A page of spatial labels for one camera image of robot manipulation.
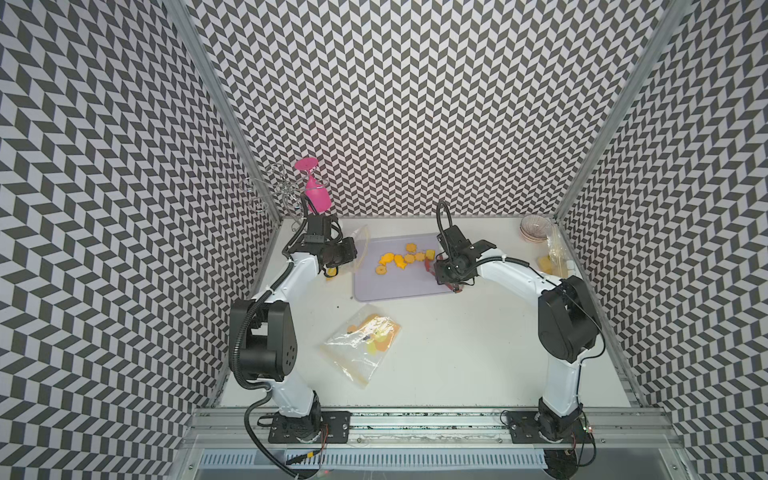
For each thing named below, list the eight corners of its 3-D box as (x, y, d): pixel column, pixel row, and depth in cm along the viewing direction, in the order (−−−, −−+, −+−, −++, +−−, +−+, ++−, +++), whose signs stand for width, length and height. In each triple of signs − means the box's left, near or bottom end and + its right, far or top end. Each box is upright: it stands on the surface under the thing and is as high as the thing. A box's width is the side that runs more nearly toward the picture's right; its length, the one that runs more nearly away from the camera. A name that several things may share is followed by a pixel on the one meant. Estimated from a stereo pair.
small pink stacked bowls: (519, 243, 112) (525, 231, 107) (514, 226, 118) (519, 214, 112) (545, 243, 112) (552, 231, 107) (538, 226, 118) (544, 214, 112)
